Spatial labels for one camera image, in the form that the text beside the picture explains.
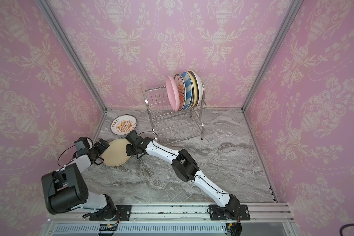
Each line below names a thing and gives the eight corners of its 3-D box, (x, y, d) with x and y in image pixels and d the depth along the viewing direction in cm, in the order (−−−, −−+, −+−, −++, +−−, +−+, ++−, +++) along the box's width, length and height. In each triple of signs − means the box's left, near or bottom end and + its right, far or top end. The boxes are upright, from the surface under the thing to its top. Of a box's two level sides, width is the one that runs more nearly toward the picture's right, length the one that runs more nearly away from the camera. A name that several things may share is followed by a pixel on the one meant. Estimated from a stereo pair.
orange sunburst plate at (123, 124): (108, 134, 108) (107, 133, 106) (115, 116, 119) (114, 114, 118) (134, 134, 108) (133, 133, 106) (139, 116, 119) (138, 114, 118)
